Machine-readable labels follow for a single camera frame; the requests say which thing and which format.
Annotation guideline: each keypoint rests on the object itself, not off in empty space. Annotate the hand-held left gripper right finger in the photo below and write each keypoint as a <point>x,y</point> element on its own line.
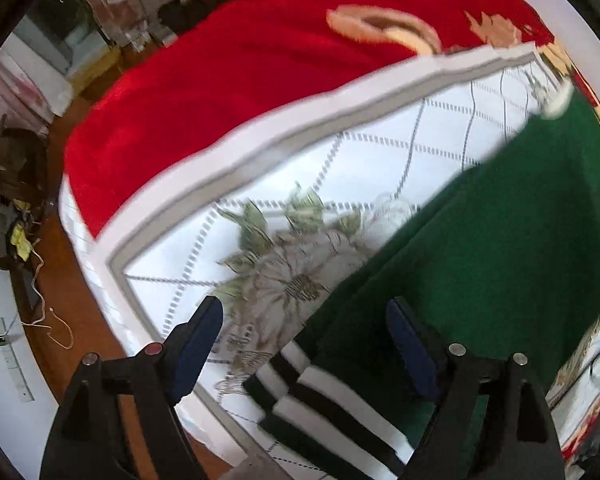
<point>412,355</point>

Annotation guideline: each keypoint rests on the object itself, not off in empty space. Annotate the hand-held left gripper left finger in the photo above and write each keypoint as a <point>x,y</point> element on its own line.
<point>195,351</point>

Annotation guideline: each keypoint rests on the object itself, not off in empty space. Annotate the green and white varsity jacket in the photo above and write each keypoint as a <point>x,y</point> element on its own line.
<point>480,260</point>

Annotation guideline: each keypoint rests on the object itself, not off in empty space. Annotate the white quilted mattress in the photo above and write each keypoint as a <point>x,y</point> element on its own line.
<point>96,282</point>

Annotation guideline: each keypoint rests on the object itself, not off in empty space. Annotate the white power strip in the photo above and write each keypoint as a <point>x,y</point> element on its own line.
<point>11,360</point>

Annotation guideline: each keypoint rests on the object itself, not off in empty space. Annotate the white floral diamond-pattern cloth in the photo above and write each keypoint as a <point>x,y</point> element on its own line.
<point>355,150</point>

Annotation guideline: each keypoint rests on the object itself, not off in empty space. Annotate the red floral blanket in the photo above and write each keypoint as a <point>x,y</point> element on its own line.
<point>255,70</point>

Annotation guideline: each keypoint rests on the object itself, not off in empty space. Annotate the cardboard box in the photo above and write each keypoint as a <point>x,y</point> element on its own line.
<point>97,67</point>

